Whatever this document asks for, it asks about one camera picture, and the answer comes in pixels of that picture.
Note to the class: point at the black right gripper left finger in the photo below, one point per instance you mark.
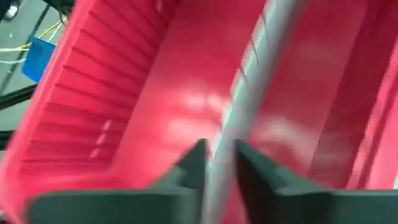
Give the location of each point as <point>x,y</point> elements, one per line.
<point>124,208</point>

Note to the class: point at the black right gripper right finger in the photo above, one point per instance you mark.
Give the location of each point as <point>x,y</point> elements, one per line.
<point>311,208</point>

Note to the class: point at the long grey slotted divider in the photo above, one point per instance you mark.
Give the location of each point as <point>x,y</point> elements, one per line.
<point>248,87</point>

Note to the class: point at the large red plastic bin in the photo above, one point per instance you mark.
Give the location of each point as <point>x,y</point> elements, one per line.
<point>186,62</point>

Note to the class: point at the blue plastic bin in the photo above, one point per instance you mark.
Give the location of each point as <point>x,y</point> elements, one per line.
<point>38,59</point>

